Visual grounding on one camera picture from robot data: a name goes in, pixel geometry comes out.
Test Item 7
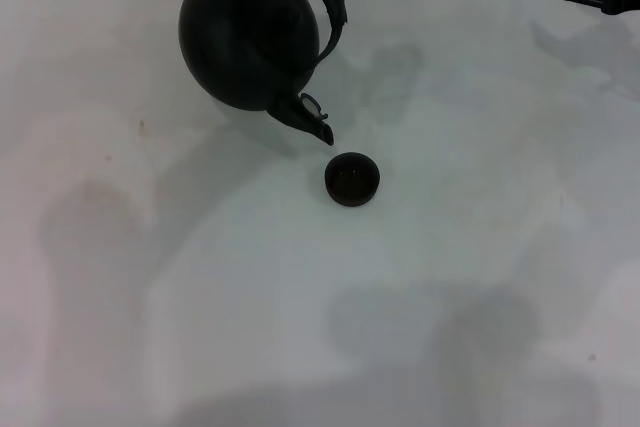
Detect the small dark brown teacup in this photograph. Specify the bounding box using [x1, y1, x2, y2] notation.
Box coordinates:
[324, 151, 381, 208]

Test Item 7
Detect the black round teapot with handle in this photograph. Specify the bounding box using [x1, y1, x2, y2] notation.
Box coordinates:
[178, 0, 349, 147]

